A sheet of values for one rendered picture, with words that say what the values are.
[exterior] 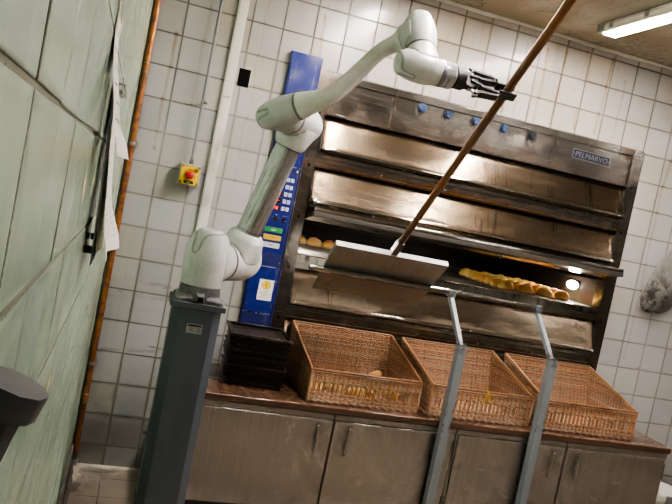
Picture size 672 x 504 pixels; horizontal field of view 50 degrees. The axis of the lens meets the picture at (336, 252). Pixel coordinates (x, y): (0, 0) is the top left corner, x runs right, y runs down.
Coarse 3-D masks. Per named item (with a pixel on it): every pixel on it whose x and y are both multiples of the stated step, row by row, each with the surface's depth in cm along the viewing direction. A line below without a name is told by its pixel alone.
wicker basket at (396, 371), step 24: (312, 336) 366; (336, 336) 370; (360, 336) 375; (384, 336) 379; (288, 360) 360; (336, 360) 368; (360, 360) 373; (384, 360) 377; (408, 360) 356; (360, 384) 329; (384, 384) 332; (408, 384) 335; (384, 408) 333; (408, 408) 337
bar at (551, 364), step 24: (312, 264) 330; (432, 288) 346; (456, 312) 343; (456, 336) 335; (456, 360) 328; (552, 360) 341; (456, 384) 330; (552, 384) 343; (432, 456) 334; (528, 456) 345; (432, 480) 332; (528, 480) 345
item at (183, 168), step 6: (180, 168) 339; (186, 168) 339; (192, 168) 340; (198, 168) 341; (180, 174) 339; (198, 174) 341; (180, 180) 339; (186, 180) 340; (192, 180) 341; (198, 180) 342; (192, 186) 342
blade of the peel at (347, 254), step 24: (336, 240) 321; (336, 264) 332; (360, 264) 332; (384, 264) 333; (408, 264) 333; (432, 264) 334; (336, 288) 348; (360, 288) 349; (384, 288) 349; (408, 288) 350
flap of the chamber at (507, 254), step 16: (336, 224) 369; (352, 224) 359; (368, 224) 358; (416, 240) 383; (432, 240) 372; (448, 240) 370; (496, 256) 397; (512, 256) 385; (528, 256) 383; (576, 272) 413; (592, 272) 400; (608, 272) 397
